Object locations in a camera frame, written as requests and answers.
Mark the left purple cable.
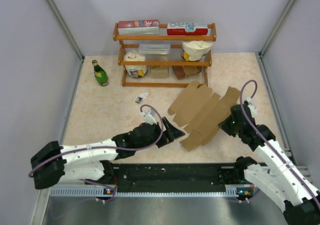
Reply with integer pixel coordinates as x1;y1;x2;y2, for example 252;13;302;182
27;104;165;205

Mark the tan cardboard block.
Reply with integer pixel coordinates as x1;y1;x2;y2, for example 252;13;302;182
150;65;169;78

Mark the grey slotted cable duct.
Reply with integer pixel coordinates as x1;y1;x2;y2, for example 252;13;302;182
50;184;252;198

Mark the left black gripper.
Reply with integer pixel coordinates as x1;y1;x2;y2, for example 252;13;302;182
135;117;185;151

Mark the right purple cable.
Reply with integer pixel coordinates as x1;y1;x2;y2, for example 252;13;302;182
239;79;320;203

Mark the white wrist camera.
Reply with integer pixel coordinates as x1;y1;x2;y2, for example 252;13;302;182
246;97;258;118
140;109;157;125

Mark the clear plastic container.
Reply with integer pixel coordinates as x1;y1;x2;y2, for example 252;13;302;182
138;43;171;55

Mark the purple cable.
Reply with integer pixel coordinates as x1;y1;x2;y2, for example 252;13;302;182
239;79;320;203
27;104;165;205

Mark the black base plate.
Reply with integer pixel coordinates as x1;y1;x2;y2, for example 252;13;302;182
96;162;250;192

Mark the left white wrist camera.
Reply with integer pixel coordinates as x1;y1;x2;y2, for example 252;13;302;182
140;109;157;125

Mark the wooden three-tier shelf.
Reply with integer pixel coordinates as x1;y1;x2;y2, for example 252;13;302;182
112;23;217;88

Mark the small clear plastic packet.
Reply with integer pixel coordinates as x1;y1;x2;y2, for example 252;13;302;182
134;92;149;104

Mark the brown cardboard box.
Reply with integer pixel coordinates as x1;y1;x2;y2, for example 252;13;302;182
167;81;240;152

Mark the red white carton box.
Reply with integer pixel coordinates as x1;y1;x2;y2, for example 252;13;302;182
166;22;209;36

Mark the red silver foil box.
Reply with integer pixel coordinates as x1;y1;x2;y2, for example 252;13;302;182
117;19;160;35

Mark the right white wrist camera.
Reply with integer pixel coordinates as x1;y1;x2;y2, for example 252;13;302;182
246;97;258;118

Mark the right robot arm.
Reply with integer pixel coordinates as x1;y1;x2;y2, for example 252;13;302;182
219;102;320;225

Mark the small white flour bag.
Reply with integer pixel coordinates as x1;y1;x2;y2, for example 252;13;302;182
123;50;148;78

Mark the green glass bottle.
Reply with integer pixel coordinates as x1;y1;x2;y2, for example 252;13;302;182
91;60;109;87

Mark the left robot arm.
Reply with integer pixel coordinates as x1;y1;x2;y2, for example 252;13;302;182
29;117;185;190

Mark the large white paper bag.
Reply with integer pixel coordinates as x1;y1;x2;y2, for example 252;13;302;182
181;40;214;62

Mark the brown brick package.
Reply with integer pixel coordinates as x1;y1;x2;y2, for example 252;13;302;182
172;66;202;80

